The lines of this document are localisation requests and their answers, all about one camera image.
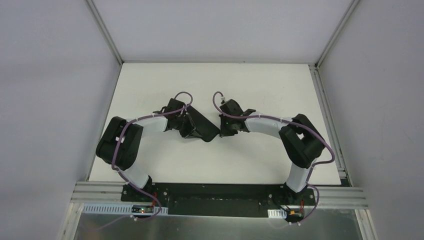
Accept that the black zip tool case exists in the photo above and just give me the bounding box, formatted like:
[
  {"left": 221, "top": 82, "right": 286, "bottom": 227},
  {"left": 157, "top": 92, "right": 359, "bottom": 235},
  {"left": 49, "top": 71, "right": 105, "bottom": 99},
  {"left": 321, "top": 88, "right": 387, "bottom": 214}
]
[{"left": 183, "top": 106, "right": 220, "bottom": 143}]

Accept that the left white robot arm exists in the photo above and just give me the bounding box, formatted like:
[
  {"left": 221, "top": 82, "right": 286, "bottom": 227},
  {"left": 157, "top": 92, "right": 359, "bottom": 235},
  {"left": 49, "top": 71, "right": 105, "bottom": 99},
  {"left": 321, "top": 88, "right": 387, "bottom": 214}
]
[{"left": 95, "top": 98, "right": 192, "bottom": 203}]

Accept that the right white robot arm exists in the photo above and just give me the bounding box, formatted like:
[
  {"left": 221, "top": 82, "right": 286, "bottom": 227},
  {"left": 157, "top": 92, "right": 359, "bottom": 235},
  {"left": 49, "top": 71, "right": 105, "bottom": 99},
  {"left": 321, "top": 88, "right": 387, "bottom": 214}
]
[{"left": 219, "top": 99, "right": 325, "bottom": 205}]

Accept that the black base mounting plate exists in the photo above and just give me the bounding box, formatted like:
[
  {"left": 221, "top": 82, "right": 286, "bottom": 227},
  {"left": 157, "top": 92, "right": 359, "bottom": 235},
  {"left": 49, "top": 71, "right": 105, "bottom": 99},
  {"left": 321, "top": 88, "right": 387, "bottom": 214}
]
[{"left": 120, "top": 183, "right": 316, "bottom": 218}]

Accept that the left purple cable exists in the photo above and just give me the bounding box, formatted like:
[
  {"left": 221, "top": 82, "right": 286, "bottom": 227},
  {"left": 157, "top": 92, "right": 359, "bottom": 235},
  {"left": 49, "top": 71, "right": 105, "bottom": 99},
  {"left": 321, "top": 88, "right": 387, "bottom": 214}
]
[{"left": 110, "top": 91, "right": 194, "bottom": 221}]

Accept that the right white cable duct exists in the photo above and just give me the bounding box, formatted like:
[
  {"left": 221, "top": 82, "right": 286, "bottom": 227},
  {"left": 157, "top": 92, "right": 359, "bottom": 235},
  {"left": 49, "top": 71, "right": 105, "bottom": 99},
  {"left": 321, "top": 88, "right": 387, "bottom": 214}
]
[{"left": 267, "top": 209, "right": 287, "bottom": 219}]

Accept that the white cable duct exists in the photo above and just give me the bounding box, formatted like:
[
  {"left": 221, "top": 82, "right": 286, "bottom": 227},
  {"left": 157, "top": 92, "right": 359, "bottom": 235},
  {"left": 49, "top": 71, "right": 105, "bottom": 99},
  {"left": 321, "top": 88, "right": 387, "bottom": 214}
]
[
  {"left": 82, "top": 203, "right": 169, "bottom": 216},
  {"left": 267, "top": 209, "right": 287, "bottom": 219}
]

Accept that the left white cable duct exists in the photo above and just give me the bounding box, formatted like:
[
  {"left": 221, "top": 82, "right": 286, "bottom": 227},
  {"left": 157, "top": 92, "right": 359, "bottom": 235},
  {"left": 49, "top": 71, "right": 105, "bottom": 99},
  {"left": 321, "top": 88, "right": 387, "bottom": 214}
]
[{"left": 82, "top": 203, "right": 169, "bottom": 216}]

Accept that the aluminium frame rail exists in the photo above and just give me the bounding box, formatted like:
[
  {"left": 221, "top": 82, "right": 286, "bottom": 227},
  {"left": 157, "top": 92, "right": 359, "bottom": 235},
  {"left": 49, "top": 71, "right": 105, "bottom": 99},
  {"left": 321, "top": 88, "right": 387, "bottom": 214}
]
[{"left": 70, "top": 181, "right": 369, "bottom": 210}]

